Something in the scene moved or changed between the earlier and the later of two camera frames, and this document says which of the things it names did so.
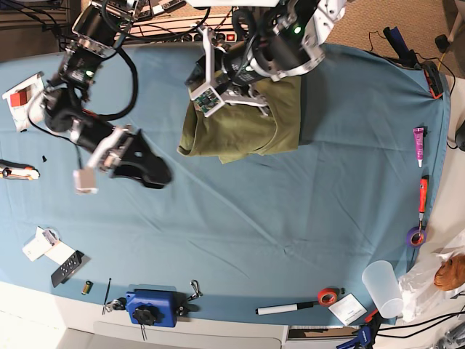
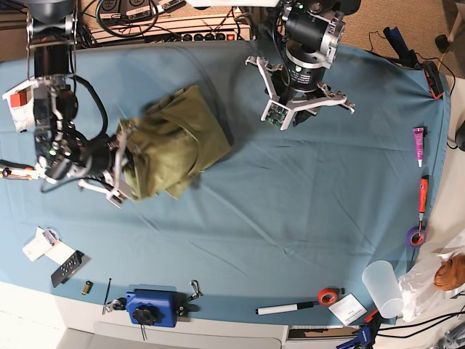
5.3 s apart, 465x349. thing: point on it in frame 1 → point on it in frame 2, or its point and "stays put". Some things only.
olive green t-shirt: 232,132 → 174,139
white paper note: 348,309 stays put
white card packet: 46,243 stays put
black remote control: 67,268 stays put
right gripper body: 228,96 → 297,87
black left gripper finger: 197,77 → 282,87
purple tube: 418,141 stays put
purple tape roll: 415,238 stays put
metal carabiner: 197,294 stays put
